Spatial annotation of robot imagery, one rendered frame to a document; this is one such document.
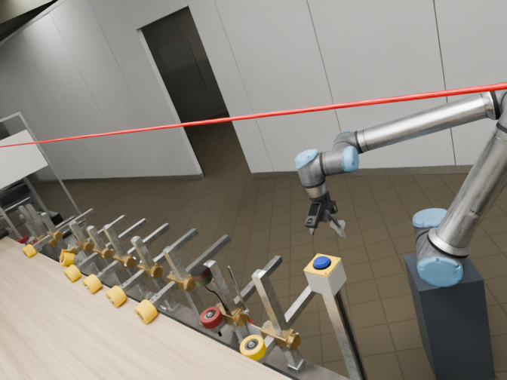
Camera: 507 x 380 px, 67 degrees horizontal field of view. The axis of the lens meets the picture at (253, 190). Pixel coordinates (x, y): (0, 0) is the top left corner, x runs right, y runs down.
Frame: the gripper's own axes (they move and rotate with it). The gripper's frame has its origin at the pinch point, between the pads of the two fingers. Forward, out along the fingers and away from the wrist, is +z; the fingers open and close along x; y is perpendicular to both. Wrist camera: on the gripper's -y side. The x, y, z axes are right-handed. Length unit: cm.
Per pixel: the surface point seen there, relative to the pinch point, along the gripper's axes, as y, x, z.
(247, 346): -54, 4, 3
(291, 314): -33.9, 0.4, 8.1
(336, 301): -46, -30, -17
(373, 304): 55, 21, 94
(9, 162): -3, 272, -49
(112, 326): -65, 68, 4
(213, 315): -47, 26, 3
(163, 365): -70, 29, 4
